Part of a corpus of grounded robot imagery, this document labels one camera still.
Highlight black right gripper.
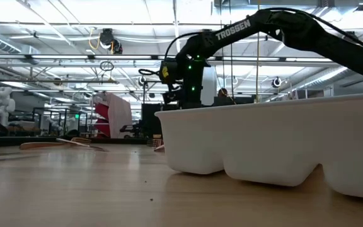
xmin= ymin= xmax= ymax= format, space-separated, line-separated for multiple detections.
xmin=162 ymin=58 xmax=212 ymax=110

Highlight wooden fork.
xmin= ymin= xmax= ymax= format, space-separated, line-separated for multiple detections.
xmin=19 ymin=137 xmax=91 ymax=151

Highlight black monitor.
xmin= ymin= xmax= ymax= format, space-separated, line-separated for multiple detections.
xmin=213 ymin=96 xmax=255 ymax=107
xmin=141 ymin=103 xmax=163 ymax=137

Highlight white pillar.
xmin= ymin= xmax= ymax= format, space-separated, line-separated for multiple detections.
xmin=200 ymin=65 xmax=217 ymax=107

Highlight red and white panel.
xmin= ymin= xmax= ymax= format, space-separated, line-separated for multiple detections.
xmin=93 ymin=92 xmax=134 ymax=139

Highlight white cutlery tray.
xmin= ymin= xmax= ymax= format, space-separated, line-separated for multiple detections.
xmin=154 ymin=92 xmax=363 ymax=201

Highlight grey metal bar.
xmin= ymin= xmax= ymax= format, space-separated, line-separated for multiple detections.
xmin=0 ymin=78 xmax=119 ymax=84

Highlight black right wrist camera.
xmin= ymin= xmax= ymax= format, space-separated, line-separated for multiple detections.
xmin=158 ymin=59 xmax=182 ymax=85

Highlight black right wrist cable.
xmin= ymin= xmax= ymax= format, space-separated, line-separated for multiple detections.
xmin=138 ymin=31 xmax=201 ymax=77

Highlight black hanging cable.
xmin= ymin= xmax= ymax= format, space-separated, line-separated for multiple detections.
xmin=228 ymin=40 xmax=234 ymax=105
xmin=219 ymin=47 xmax=226 ymax=91

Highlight hanging cable loop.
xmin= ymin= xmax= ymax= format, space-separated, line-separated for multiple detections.
xmin=99 ymin=61 xmax=115 ymax=73

